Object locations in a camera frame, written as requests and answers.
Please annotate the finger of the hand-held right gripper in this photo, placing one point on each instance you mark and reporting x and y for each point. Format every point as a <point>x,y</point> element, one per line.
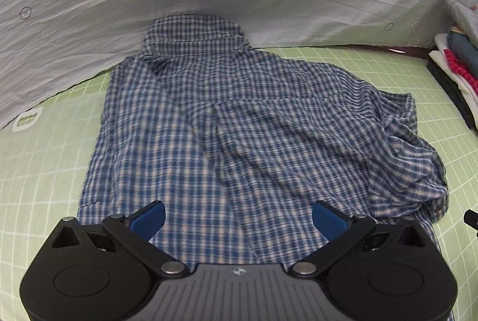
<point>472,220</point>

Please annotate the blue folded garment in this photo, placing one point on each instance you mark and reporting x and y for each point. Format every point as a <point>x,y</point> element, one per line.
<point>465,44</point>

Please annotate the stack of folded clothes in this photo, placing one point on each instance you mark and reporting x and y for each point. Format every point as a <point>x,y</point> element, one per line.
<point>450,85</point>

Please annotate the dark bed rail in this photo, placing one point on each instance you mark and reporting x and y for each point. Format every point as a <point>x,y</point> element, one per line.
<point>388,50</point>

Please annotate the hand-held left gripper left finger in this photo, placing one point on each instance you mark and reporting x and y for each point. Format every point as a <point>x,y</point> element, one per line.
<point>149,218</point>

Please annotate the blue plaid shirt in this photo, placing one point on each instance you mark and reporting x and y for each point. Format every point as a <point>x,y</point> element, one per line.
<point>239,119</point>

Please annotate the pink knitted garment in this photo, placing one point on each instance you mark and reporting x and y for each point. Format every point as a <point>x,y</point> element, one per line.
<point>461,65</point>

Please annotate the white folded garment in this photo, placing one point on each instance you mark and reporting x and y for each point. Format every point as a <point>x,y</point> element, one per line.
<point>442,55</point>

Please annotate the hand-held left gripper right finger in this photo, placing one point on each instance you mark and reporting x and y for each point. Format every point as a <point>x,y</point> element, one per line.
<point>328,220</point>

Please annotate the grey folded garment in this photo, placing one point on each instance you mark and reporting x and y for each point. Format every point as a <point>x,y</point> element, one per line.
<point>465,16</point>

